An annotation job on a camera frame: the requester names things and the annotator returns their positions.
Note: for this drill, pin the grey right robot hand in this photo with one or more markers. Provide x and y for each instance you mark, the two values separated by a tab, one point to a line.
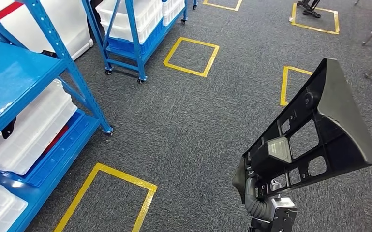
277	185

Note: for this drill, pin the blue metal shelf rack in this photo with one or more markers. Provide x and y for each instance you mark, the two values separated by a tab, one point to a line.
134	38
12	73

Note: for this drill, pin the black plastic panel part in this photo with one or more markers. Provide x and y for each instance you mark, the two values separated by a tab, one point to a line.
342	105

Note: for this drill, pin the yellow floor tape square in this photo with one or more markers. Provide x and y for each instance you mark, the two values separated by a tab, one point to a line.
125	177
185	69

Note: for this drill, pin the small black part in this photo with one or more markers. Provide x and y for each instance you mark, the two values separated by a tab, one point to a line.
8	129

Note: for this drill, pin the blue plastic bin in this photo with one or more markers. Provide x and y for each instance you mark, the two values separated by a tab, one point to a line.
150	41
60	157

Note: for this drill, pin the white plastic bin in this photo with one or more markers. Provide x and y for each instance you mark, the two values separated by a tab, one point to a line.
35	128
0	211
147	16
173	11

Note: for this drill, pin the white vehicle with red stripe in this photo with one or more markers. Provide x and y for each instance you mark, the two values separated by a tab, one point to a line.
60	22

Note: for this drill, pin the red part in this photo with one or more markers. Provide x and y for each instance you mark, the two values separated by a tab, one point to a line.
56	141

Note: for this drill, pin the black stand feet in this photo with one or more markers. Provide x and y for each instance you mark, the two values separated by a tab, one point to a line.
310	12

